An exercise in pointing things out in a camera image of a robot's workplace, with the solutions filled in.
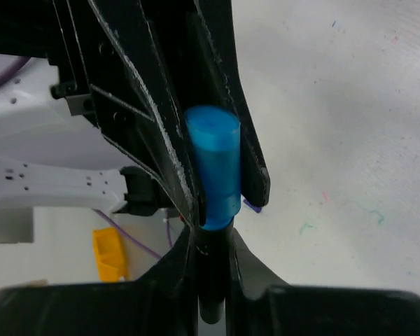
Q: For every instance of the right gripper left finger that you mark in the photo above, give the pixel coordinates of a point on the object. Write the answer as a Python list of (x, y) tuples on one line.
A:
[(163, 301)]

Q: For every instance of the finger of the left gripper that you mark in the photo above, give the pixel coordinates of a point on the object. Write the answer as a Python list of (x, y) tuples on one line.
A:
[(213, 21)]

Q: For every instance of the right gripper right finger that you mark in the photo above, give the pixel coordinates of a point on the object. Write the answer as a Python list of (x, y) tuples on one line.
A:
[(261, 303)]

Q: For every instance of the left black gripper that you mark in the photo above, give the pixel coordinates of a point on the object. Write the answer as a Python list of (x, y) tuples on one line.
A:
[(93, 65)]

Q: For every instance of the black blue cap highlighter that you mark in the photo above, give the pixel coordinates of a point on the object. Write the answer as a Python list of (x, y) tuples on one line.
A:
[(215, 136)]

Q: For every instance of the yellow plastic object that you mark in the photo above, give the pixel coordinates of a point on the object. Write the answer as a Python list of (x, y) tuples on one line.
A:
[(110, 256)]

